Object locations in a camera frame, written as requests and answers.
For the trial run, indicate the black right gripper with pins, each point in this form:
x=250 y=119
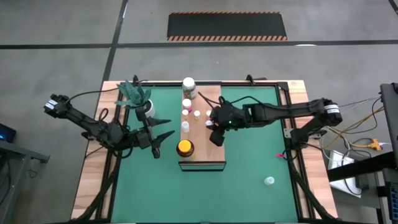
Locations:
x=230 y=116

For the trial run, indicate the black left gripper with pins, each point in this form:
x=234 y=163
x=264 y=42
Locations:
x=146 y=138

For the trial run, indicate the amber bottle yellow cap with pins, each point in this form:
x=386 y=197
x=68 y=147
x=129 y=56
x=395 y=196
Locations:
x=185 y=146

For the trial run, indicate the large gummy bottle white cap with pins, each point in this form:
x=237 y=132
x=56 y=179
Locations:
x=189 y=84

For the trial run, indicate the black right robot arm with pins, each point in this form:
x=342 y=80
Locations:
x=286 y=112

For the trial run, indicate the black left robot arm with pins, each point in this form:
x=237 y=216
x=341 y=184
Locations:
x=84 y=121

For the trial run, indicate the wooden board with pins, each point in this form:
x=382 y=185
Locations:
x=202 y=146

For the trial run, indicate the snake plant in white pot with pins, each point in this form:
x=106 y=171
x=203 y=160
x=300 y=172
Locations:
x=133 y=95

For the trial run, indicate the green table mat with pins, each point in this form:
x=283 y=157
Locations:
x=205 y=199

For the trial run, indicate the clear plastic bottle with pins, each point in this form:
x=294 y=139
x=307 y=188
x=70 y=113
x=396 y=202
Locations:
x=269 y=180

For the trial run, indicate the black floor mat hazard stripes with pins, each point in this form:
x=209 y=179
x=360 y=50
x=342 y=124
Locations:
x=227 y=25

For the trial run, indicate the white paper sheet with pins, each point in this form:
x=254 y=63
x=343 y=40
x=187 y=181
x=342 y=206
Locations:
x=337 y=158

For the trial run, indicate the black office desk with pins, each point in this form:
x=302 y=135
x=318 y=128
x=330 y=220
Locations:
x=357 y=168

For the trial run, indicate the grey metal table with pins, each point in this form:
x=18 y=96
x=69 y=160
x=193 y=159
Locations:
x=12 y=161

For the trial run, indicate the black device blue light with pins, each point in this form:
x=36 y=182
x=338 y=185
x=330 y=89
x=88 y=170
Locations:
x=6 y=133

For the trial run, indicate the yellow power adapter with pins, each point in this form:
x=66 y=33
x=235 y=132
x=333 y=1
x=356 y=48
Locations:
x=375 y=144

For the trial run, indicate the computer monitor on desk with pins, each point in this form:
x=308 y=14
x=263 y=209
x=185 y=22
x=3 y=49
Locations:
x=390 y=118

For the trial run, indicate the backlit computer keyboard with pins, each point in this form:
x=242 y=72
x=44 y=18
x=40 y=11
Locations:
x=393 y=199

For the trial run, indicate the black aluminium table frame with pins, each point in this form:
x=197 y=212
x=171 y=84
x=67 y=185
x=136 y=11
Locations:
x=113 y=174

